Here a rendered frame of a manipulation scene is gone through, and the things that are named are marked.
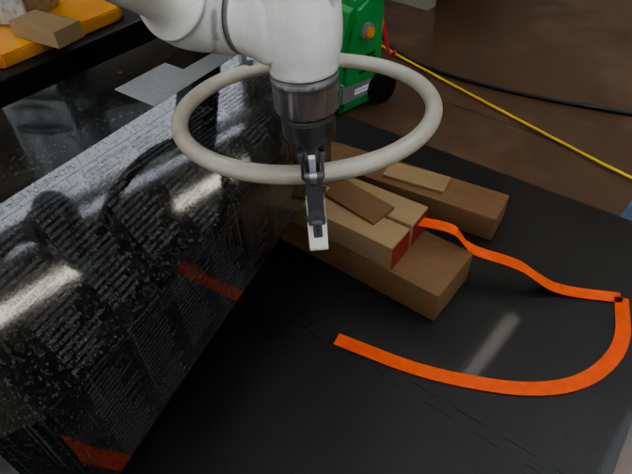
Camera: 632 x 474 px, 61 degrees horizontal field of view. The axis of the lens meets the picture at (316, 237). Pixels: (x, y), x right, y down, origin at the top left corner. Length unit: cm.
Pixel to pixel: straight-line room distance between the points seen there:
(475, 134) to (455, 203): 70
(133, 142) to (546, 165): 187
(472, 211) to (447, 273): 36
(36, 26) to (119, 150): 75
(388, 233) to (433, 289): 23
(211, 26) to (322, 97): 16
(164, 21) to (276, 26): 14
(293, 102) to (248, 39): 9
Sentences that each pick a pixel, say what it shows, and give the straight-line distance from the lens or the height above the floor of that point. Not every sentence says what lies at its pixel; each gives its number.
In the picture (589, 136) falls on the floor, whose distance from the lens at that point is 286.
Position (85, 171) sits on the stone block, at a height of 82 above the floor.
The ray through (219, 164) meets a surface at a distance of 84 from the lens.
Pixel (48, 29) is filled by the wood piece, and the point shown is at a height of 83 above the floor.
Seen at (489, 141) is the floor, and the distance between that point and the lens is 268.
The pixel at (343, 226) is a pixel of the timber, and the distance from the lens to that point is 177.
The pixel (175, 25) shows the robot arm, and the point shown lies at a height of 120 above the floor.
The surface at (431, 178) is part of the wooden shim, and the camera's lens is 216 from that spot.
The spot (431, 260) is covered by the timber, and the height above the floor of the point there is 14.
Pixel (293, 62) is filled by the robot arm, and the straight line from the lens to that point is 67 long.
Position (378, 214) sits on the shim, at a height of 26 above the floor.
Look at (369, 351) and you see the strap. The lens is 173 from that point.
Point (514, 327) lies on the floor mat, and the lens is 187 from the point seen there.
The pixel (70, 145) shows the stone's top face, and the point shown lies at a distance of 122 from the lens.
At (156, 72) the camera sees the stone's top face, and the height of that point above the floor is 84.
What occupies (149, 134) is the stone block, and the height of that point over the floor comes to 81.
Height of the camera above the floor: 145
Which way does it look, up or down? 44 degrees down
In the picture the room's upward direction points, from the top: 3 degrees counter-clockwise
